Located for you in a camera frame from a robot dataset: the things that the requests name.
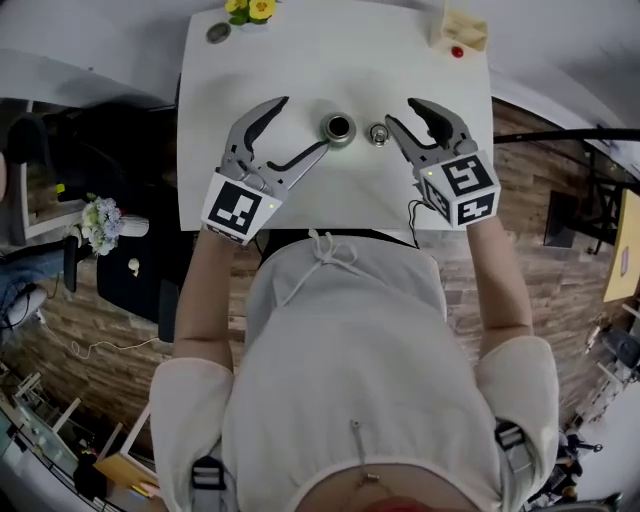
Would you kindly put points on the yellow flowers in pot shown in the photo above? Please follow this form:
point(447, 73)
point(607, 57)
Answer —
point(250, 10)

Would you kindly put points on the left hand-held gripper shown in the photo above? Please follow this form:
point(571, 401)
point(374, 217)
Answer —
point(235, 207)

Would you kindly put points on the person's left forearm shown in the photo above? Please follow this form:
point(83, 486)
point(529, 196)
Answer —
point(210, 290)

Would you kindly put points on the grey round dish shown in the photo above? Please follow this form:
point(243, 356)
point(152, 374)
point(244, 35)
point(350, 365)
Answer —
point(218, 33)

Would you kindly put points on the person's right forearm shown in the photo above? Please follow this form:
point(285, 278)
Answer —
point(500, 285)

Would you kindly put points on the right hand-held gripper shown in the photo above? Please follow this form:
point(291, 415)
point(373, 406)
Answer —
point(462, 185)

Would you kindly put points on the person's white shirt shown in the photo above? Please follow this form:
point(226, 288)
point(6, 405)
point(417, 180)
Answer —
point(350, 360)

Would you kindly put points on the black floor panel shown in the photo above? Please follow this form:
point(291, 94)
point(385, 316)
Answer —
point(559, 220)

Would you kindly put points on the metal bottle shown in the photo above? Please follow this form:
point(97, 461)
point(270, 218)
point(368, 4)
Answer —
point(345, 140)

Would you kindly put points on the pale wooden box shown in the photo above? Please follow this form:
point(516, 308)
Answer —
point(460, 27)

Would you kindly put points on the metal bottle lid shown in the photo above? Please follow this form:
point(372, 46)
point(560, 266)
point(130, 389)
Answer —
point(379, 135)

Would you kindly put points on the white and blue flower bouquet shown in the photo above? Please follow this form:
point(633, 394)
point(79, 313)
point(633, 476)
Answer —
point(102, 222)

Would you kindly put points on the yellow table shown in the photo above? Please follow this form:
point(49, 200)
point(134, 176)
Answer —
point(622, 250)

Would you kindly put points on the red ball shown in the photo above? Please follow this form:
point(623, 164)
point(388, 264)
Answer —
point(457, 51)

